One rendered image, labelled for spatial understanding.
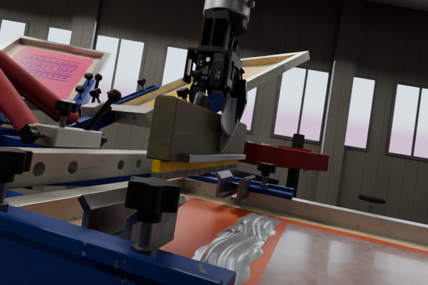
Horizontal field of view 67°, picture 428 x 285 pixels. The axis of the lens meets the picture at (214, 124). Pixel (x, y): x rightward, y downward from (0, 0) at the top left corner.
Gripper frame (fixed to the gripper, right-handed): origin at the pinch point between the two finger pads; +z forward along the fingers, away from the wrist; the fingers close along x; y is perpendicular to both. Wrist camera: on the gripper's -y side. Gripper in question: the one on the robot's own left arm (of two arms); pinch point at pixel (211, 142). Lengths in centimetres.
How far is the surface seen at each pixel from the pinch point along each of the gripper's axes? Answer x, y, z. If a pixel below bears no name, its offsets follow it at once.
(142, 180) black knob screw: 4.8, 28.7, 3.3
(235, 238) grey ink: 7.4, 4.0, 13.1
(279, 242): 13.2, -1.8, 13.7
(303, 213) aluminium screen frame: 15.5, -25.5, 12.6
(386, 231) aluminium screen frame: 32.4, -25.5, 12.6
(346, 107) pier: 44, -439, -74
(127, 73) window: -257, -338, -74
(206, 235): 2.9, 4.0, 13.7
